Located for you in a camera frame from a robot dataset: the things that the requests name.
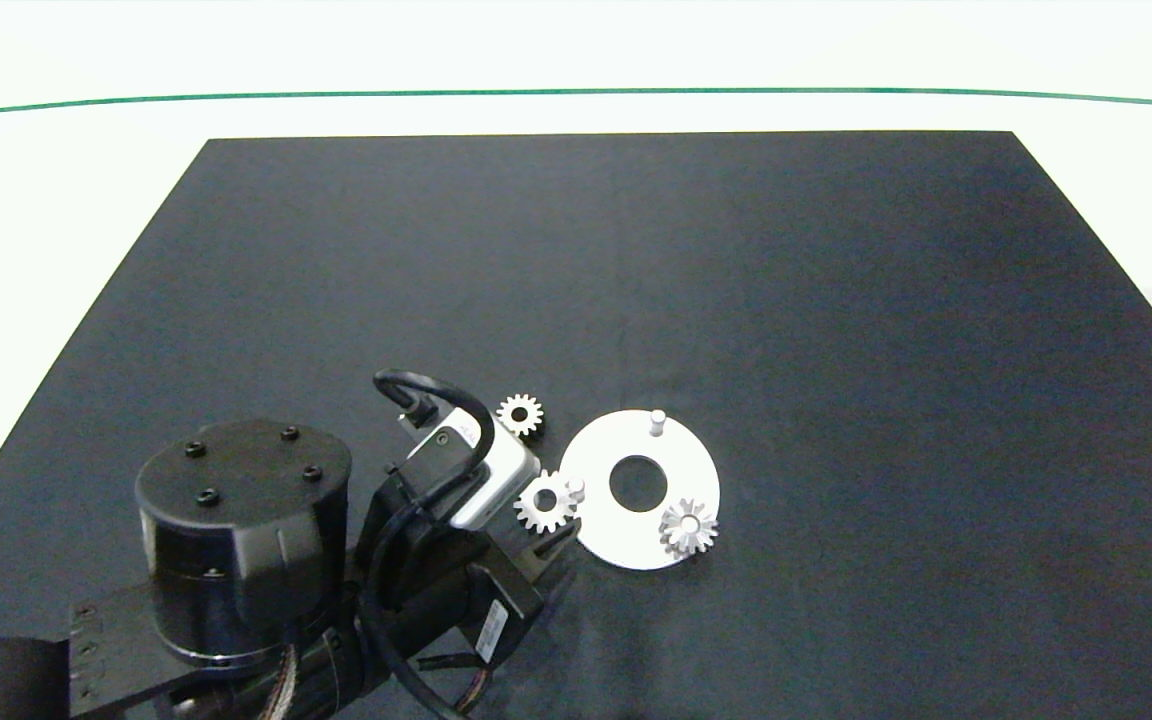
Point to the small steel planetary gear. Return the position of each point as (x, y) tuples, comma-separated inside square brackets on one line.
[(532, 511), (675, 536), (531, 421)]

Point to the round white carrier plate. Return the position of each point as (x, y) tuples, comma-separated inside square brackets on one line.
[(604, 452)]

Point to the dark table mat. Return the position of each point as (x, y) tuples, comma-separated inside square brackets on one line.
[(836, 350)]

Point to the boxy silver wrist camera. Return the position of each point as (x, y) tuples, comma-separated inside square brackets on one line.
[(498, 478)]

